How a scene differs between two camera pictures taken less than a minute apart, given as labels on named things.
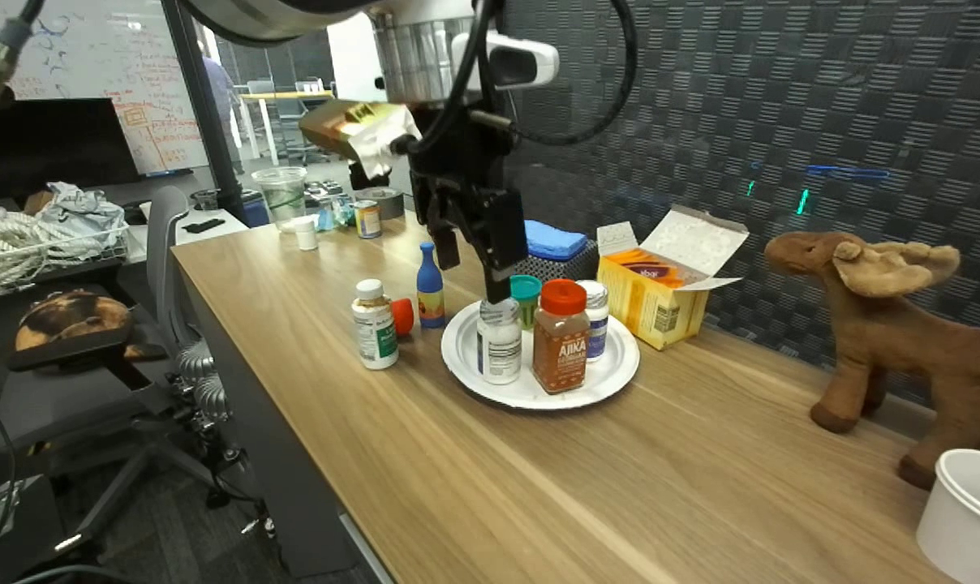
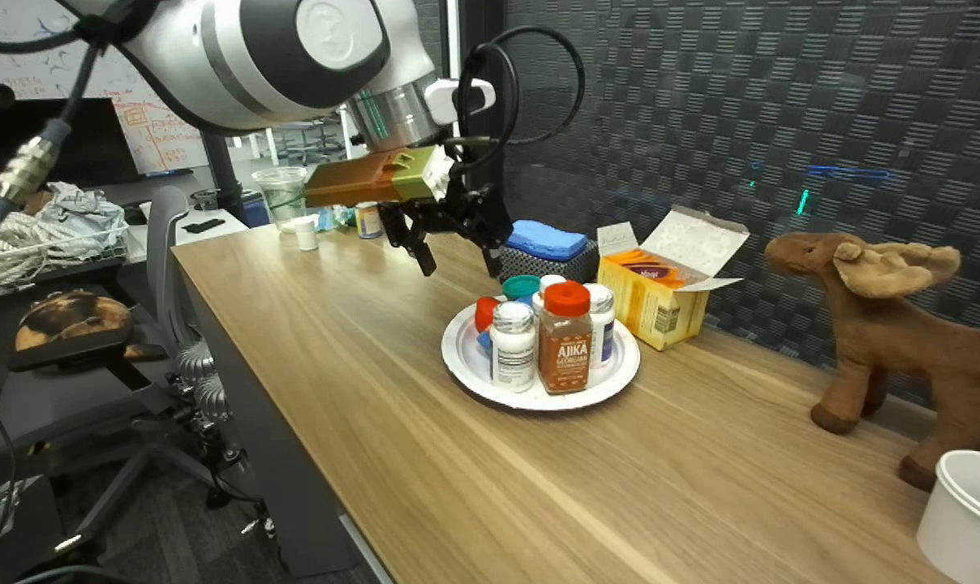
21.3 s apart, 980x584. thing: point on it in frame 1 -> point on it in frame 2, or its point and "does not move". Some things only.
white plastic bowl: x=964 y=516 does not move
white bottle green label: x=376 y=326 -> x=546 y=279
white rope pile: x=70 y=232 does not move
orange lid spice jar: x=563 y=334 does not move
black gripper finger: x=440 y=214 -> x=423 y=255
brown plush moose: x=881 y=346 does not move
